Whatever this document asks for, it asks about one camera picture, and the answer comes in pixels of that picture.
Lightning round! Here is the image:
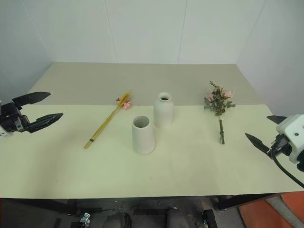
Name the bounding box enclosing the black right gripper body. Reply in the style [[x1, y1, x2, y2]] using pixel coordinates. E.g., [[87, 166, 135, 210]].
[[266, 133, 293, 159]]

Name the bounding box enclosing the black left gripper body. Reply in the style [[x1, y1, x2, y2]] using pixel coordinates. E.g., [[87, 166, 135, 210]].
[[0, 102, 31, 134]]

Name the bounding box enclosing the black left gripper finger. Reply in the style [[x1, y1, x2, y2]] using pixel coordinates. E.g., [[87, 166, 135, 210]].
[[12, 91, 51, 109], [28, 113, 64, 134]]

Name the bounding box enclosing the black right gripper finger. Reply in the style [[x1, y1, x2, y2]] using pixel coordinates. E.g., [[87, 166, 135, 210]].
[[266, 115, 288, 125], [245, 133, 271, 155]]

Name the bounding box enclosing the white bottle-shaped vase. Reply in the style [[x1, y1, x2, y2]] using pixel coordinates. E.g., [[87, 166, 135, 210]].
[[153, 92, 175, 129]]

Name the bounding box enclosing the white tapered vase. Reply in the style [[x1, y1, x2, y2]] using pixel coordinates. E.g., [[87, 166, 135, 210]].
[[132, 115, 156, 155]]

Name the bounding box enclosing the pink rose bouquet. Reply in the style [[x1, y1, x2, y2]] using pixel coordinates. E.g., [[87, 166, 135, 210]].
[[204, 80, 237, 145]]

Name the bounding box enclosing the yellow dried stalk bundle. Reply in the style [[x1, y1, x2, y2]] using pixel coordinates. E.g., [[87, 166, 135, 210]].
[[83, 89, 133, 150]]

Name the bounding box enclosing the orange floor object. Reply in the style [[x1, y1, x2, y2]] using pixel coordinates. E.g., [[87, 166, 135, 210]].
[[238, 191, 304, 228]]

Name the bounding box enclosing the silver metal caster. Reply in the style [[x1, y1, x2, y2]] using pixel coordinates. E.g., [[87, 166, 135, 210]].
[[79, 212, 91, 227]]

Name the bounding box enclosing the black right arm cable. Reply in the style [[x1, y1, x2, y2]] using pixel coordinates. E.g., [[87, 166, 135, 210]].
[[272, 152, 304, 189]]

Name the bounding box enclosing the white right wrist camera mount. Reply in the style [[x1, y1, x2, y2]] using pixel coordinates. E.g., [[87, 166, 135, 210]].
[[275, 114, 304, 164]]

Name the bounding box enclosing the black table frame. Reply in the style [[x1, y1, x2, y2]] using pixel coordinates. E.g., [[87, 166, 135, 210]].
[[0, 192, 285, 228]]

